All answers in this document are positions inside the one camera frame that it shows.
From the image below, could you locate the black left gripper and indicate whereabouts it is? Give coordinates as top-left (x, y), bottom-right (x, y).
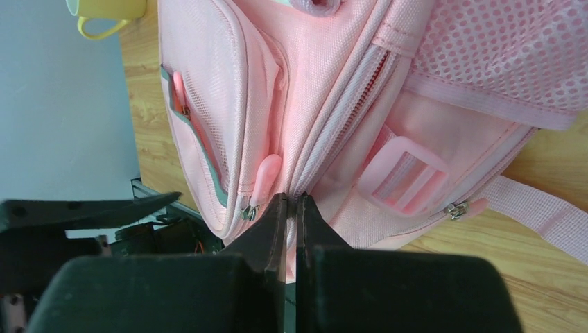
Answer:
top-left (0, 191), bottom-right (221, 295)

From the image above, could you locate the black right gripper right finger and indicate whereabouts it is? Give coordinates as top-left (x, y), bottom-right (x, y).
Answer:
top-left (296, 195), bottom-right (523, 332)

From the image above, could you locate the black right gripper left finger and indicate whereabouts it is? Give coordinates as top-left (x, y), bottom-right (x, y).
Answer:
top-left (27, 194), bottom-right (288, 332)

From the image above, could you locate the pink backpack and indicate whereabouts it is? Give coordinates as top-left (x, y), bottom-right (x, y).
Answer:
top-left (157, 1), bottom-right (587, 262)

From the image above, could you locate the yellow mug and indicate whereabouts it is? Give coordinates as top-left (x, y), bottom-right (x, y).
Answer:
top-left (65, 0), bottom-right (147, 40)

